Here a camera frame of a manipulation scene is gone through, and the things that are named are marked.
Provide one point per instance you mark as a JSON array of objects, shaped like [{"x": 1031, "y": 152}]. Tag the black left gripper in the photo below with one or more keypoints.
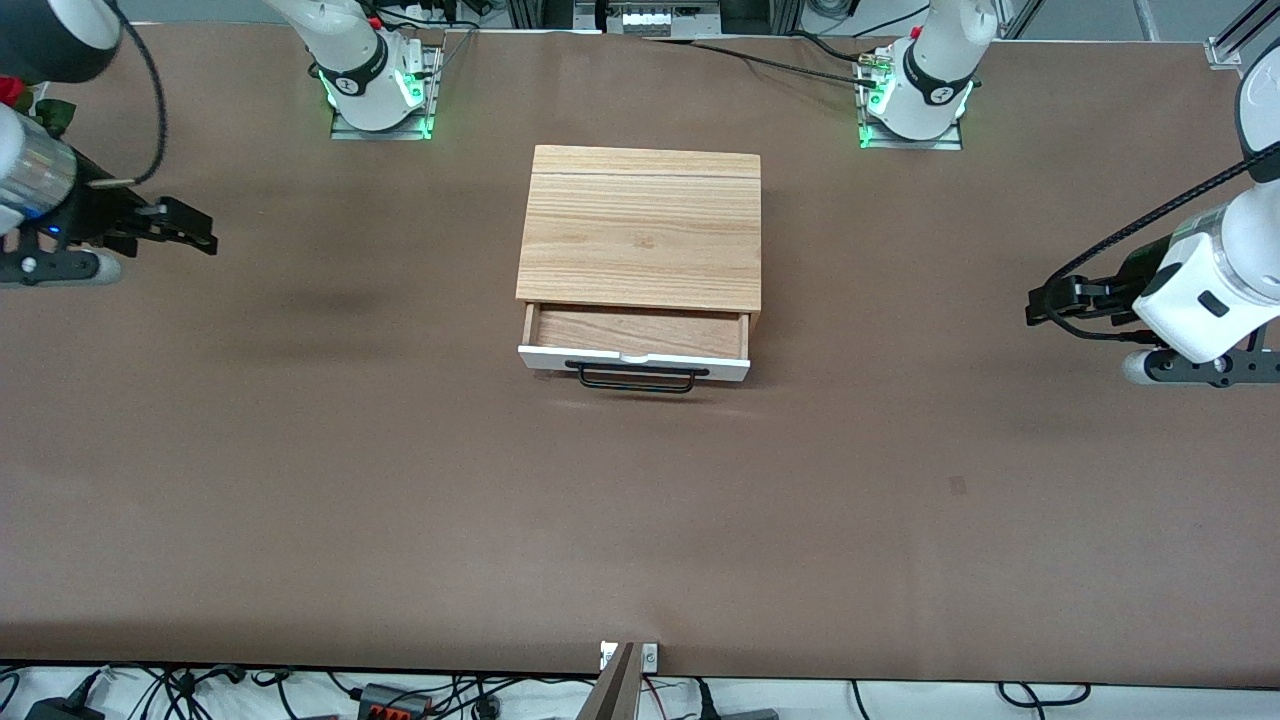
[{"x": 1127, "y": 283}]

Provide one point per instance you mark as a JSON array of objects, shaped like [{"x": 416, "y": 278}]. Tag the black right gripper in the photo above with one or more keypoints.
[{"x": 98, "y": 212}]

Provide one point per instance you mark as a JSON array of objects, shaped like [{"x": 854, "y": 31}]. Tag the white front wooden drawer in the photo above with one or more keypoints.
[{"x": 640, "y": 333}]

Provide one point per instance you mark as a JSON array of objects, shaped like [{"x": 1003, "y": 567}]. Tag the light wooden drawer cabinet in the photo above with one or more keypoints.
[{"x": 640, "y": 230}]

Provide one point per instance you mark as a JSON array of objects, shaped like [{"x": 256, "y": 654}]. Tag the red flower with green leaves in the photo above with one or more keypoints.
[{"x": 60, "y": 115}]

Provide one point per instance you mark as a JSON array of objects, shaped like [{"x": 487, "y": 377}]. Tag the grey control box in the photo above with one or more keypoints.
[{"x": 645, "y": 18}]

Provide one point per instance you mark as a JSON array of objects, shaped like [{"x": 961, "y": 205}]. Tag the black power adapter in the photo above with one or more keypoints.
[{"x": 65, "y": 710}]

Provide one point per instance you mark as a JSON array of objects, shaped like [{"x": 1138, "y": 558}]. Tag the black strip with red switches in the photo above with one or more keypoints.
[{"x": 392, "y": 703}]

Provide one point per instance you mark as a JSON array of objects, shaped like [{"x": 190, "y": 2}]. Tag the brown wooden board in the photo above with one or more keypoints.
[{"x": 612, "y": 695}]

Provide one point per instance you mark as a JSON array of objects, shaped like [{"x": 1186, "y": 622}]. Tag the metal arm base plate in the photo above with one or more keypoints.
[
  {"x": 345, "y": 130},
  {"x": 945, "y": 143}
]

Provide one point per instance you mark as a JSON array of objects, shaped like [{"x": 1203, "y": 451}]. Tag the small metal bracket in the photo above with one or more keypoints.
[
  {"x": 650, "y": 657},
  {"x": 607, "y": 656}
]

